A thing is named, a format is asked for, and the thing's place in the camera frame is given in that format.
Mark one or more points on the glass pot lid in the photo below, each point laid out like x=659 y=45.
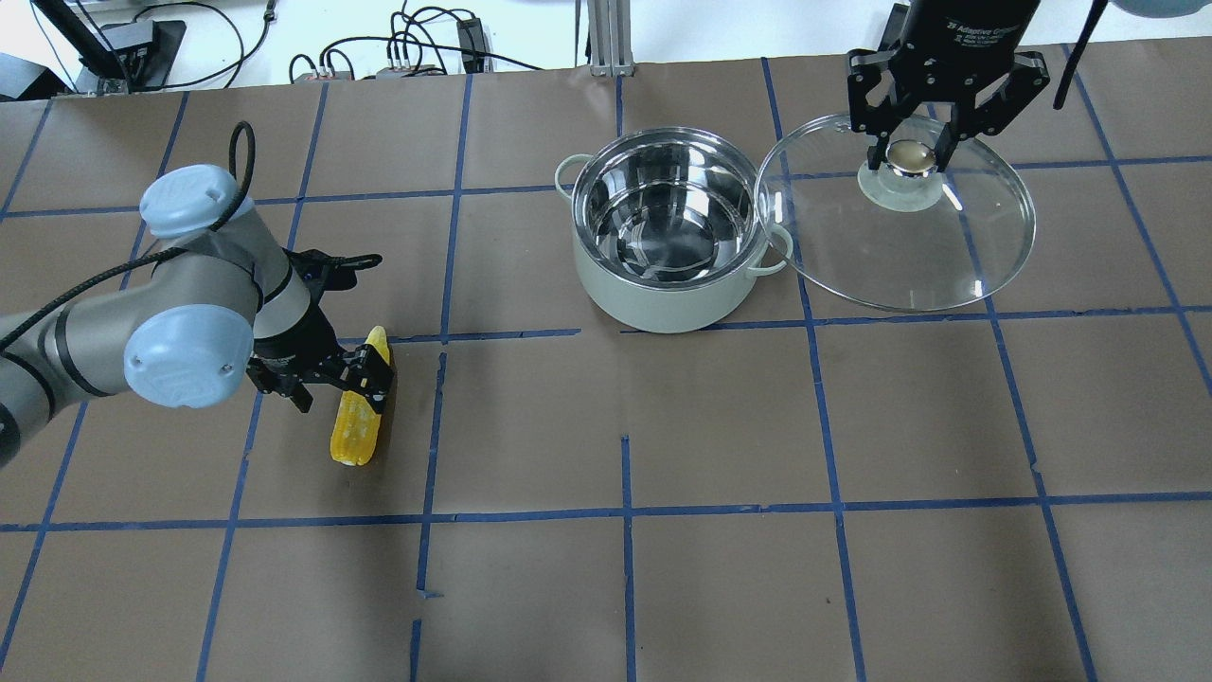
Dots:
x=909 y=234

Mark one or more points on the brown paper table cover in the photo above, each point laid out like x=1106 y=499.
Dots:
x=813 y=490

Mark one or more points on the yellow corn cob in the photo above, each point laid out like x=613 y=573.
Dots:
x=354 y=437

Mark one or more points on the black monitor stand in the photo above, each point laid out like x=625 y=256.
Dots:
x=116 y=59

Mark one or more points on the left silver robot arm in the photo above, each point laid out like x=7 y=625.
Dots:
x=225 y=303

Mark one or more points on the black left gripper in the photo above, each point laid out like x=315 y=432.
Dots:
x=292 y=357

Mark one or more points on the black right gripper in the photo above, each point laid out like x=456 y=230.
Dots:
x=953 y=28

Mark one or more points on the pale green steel pot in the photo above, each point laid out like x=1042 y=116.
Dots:
x=666 y=230

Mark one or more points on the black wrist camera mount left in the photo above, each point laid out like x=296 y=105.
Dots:
x=321 y=272

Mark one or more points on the aluminium frame post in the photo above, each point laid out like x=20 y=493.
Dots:
x=610 y=39

